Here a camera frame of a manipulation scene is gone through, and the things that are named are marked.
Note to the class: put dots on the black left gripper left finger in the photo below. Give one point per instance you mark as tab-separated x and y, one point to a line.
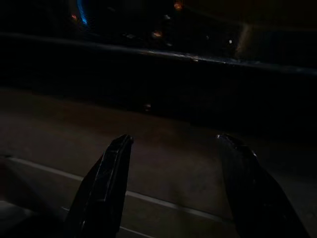
104	186

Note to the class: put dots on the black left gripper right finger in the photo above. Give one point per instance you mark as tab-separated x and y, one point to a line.
250	188

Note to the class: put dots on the grey drawer front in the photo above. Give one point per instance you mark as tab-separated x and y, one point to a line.
173	153

